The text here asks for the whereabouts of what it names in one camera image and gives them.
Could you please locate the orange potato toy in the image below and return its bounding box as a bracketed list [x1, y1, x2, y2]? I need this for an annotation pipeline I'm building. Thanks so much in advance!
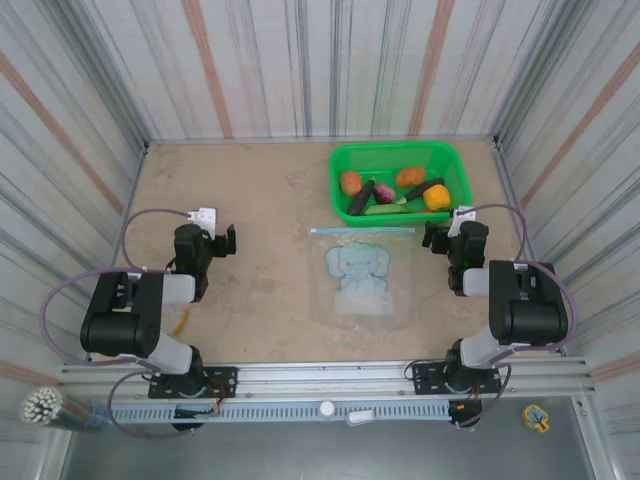
[340, 170, 364, 196]
[395, 166, 427, 188]

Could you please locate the elephant print zip-top bag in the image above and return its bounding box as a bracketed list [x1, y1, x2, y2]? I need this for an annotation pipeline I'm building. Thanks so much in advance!
[308, 227, 421, 326]

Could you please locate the green plastic basket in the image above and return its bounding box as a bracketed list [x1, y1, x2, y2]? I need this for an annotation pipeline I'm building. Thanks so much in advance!
[327, 141, 474, 227]

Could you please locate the yellow bell pepper toy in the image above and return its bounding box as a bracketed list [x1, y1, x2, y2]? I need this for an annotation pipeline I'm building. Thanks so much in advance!
[422, 183, 453, 211]

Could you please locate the green cucumber toy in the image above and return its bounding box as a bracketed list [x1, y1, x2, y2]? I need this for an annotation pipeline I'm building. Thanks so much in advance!
[363, 203, 412, 217]

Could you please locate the tube of white sticks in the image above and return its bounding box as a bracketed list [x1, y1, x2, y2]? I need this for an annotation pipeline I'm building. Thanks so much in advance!
[18, 385, 109, 429]

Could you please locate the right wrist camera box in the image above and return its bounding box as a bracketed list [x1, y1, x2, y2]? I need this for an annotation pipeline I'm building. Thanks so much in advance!
[447, 204, 475, 239]

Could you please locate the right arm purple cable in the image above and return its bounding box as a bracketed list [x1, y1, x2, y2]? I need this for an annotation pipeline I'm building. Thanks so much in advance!
[455, 203, 579, 429]

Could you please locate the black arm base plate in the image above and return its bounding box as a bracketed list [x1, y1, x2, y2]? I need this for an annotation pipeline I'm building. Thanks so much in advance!
[148, 366, 239, 400]
[410, 359, 503, 396]

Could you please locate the red black wire bundle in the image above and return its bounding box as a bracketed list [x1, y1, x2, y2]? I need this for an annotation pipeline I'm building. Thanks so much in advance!
[459, 383, 485, 412]
[205, 378, 225, 416]

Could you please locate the aluminium mounting rail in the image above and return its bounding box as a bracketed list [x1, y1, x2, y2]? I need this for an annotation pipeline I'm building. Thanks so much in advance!
[59, 357, 596, 400]

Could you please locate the slotted grey cable tray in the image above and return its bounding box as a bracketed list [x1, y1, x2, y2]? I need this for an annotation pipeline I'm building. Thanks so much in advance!
[108, 399, 481, 424]

